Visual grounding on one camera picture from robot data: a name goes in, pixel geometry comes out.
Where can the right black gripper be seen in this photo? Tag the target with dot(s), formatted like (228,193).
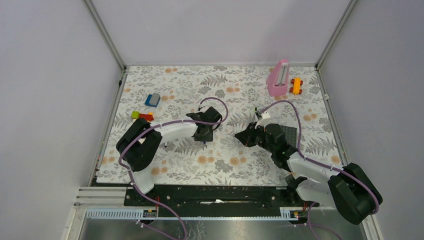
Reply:
(246,137)

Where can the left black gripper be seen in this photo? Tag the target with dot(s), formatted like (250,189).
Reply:
(208,138)

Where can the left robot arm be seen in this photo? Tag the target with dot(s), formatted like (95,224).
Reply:
(140,142)

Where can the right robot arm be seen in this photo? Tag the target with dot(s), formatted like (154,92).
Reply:
(344,188)

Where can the dark grey brick baseplate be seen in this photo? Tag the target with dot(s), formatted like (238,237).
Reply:
(291,135)

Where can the blue grey brick block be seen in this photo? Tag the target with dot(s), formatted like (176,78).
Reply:
(153,100)

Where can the pink metronome box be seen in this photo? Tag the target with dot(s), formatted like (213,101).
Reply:
(277,81)

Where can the red green toy truck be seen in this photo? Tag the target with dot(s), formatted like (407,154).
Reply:
(137,115)

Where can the orange red toy car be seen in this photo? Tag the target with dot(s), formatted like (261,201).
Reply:
(296,86)

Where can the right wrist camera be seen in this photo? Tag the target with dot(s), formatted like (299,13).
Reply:
(263,119)

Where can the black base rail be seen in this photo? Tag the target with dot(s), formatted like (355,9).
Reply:
(217,199)

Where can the white slotted cable duct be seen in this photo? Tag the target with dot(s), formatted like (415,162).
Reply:
(160,214)

